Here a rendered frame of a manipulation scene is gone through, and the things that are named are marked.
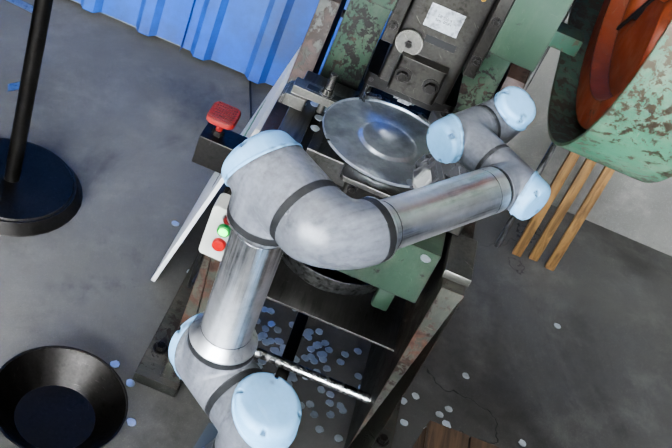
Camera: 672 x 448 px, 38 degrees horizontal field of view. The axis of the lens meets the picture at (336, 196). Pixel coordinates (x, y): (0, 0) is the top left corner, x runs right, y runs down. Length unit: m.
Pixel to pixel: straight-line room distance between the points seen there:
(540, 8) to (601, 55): 0.33
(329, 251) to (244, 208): 0.15
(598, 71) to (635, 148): 0.39
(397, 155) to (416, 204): 0.62
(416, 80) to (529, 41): 0.24
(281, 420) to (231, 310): 0.20
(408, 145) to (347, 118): 0.14
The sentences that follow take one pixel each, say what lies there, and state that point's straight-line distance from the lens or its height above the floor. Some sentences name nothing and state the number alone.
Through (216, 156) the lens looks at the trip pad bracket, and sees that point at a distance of 2.00.
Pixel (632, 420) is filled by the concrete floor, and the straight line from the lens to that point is 3.03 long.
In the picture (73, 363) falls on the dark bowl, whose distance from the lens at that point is 2.38.
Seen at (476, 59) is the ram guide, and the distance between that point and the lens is 1.93.
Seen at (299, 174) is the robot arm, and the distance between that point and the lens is 1.33.
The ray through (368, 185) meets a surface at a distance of 1.91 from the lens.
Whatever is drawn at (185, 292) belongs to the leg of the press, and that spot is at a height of 0.03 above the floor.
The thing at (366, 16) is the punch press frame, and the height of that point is 0.88.
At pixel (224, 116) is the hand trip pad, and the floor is 0.76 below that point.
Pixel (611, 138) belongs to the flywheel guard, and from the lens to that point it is 1.76.
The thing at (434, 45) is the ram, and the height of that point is 1.01.
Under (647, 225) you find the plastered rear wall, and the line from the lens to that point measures 3.69.
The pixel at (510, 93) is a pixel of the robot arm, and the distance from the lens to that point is 1.68.
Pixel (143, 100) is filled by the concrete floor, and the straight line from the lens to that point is 3.27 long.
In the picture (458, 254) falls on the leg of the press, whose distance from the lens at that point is 2.09.
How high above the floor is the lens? 1.88
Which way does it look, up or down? 36 degrees down
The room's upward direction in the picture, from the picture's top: 24 degrees clockwise
